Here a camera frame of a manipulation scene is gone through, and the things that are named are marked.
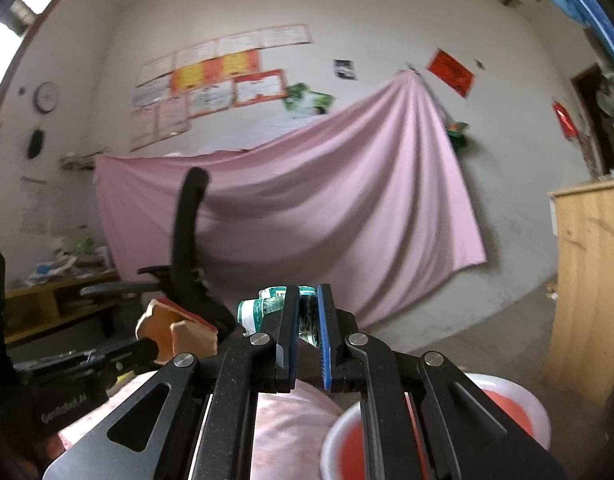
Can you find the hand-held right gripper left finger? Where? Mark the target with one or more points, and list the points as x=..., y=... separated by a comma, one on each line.
x=289, y=330

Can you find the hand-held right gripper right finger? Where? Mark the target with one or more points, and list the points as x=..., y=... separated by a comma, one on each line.
x=327, y=340

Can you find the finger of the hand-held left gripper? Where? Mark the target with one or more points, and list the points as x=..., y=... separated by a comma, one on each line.
x=134, y=352

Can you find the green blue carton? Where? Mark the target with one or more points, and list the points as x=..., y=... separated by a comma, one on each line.
x=252, y=315

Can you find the white bin red liner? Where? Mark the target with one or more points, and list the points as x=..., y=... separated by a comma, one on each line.
x=507, y=405

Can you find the yellow wooden low shelf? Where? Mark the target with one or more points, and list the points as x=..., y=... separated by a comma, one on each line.
x=42, y=305

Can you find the pile of papers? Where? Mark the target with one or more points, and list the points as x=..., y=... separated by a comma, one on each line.
x=62, y=260

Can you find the black office chair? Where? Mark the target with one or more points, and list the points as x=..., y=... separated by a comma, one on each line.
x=187, y=240

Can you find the pink hanging cloth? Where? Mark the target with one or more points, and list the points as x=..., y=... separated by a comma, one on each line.
x=337, y=185

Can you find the small black white poster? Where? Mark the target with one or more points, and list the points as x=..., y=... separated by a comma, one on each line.
x=345, y=69

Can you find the light wooden cabinet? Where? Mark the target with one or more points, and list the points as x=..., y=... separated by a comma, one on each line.
x=592, y=270

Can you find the dark doorway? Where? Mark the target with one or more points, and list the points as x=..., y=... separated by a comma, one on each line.
x=589, y=135

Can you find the window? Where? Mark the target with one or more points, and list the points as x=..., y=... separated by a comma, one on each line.
x=7, y=35

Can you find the blue hanging cloth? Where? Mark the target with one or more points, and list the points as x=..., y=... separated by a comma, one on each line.
x=577, y=0

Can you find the small wall shelf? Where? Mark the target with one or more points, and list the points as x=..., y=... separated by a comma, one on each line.
x=82, y=159

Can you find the black oval wall object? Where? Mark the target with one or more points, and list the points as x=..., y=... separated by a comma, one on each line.
x=36, y=143

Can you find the green wall poster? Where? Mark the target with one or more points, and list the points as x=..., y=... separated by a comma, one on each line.
x=309, y=100

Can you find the green wall decoration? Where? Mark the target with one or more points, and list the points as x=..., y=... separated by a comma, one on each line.
x=458, y=132

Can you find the group of wall certificates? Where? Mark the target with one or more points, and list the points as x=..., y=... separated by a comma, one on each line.
x=212, y=85

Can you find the round wall clock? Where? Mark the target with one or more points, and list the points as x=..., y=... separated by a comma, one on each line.
x=46, y=97

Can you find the red paper wall sign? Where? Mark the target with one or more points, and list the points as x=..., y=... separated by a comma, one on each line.
x=451, y=72

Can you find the red hanging wall ornament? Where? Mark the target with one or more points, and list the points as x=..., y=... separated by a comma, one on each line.
x=564, y=119

